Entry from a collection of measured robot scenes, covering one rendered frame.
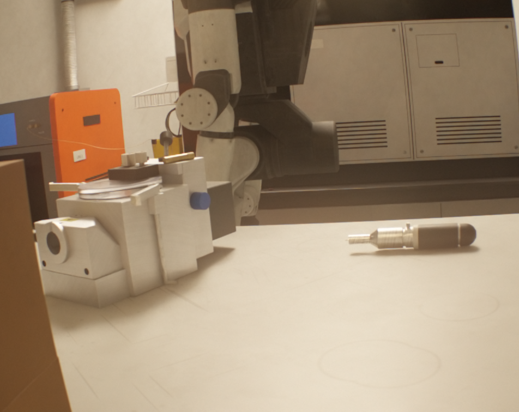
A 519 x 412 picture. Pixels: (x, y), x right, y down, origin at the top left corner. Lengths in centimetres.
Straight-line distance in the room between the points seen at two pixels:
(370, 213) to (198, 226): 145
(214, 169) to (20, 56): 294
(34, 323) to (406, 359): 24
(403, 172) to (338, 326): 170
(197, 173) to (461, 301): 31
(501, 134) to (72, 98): 137
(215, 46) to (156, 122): 239
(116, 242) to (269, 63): 80
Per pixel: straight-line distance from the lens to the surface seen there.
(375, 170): 216
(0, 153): 194
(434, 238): 66
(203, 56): 118
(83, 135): 192
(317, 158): 137
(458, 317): 48
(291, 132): 136
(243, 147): 135
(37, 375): 27
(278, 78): 134
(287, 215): 213
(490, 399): 36
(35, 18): 398
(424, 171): 216
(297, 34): 132
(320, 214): 211
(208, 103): 116
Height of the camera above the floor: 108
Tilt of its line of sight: 9 degrees down
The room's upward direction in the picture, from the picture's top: 5 degrees counter-clockwise
